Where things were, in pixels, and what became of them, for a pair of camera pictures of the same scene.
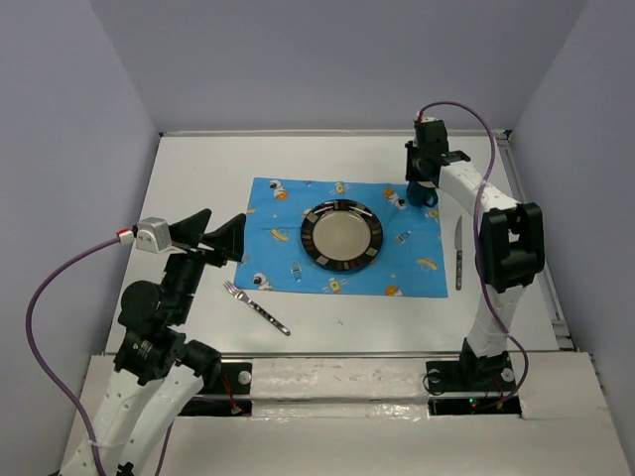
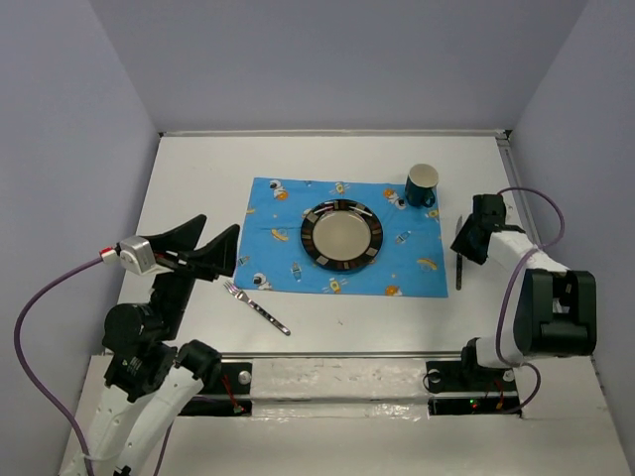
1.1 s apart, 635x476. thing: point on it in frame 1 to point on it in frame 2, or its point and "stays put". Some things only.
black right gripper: x=413 y=174 to x=460 y=244
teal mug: x=422 y=194 stays put
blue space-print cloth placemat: x=411 y=260 stays put
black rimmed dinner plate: x=341 y=235 stays put
